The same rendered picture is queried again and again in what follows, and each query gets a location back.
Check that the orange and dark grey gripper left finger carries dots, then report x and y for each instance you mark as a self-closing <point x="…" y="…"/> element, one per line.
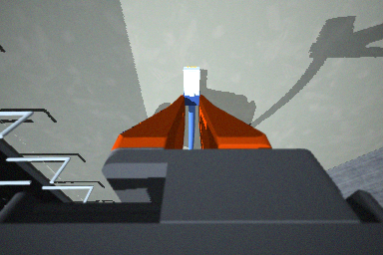
<point x="158" y="130"/>

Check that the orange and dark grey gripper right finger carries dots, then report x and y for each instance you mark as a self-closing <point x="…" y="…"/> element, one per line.
<point x="226" y="131"/>

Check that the blue patch cord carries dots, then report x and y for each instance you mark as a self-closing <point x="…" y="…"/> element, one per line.
<point x="191" y="126"/>

